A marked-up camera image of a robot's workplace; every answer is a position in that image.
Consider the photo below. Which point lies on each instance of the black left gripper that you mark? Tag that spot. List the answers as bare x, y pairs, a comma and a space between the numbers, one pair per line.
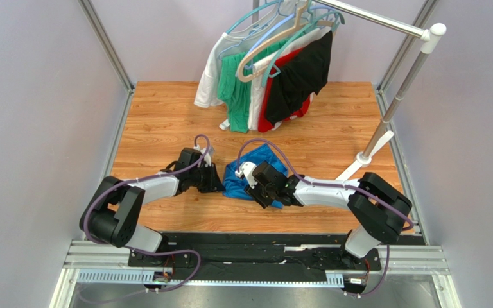
214, 183

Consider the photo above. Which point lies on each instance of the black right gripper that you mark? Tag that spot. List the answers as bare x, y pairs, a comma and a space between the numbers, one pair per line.
259, 190

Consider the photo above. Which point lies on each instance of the blue cloth napkin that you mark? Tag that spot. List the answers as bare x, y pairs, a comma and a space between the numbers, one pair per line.
235, 186

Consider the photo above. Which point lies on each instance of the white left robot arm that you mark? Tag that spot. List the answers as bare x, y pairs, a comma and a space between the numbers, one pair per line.
112, 216

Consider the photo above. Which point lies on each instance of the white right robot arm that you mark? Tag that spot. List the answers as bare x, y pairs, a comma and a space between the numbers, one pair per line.
381, 210

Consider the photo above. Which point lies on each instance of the red t-shirt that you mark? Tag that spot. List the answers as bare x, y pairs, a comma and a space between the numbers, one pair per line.
281, 105

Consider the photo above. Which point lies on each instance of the white t-shirt left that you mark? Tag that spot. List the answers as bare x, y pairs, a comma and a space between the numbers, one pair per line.
207, 91

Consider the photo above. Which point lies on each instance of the white t-shirt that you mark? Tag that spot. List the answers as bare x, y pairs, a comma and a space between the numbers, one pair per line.
207, 91
246, 101

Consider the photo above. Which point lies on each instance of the green t-shirt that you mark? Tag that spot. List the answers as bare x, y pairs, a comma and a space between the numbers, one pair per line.
243, 100

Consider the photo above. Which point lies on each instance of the teal plastic hanger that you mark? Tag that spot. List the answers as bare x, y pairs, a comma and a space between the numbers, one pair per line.
297, 38

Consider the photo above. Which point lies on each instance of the white t-shirt middle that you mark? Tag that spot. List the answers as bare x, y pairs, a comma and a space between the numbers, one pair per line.
246, 101

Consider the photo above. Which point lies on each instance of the black t-shirt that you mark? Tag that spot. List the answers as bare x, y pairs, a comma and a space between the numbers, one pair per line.
308, 70

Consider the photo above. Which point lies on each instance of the teal hanger left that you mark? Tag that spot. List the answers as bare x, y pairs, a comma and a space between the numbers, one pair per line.
253, 14

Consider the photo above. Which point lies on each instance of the blue plastic hanger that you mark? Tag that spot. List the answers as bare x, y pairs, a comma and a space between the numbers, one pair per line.
237, 42

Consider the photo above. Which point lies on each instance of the white clothes rack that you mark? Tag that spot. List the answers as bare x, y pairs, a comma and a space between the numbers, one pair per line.
430, 38

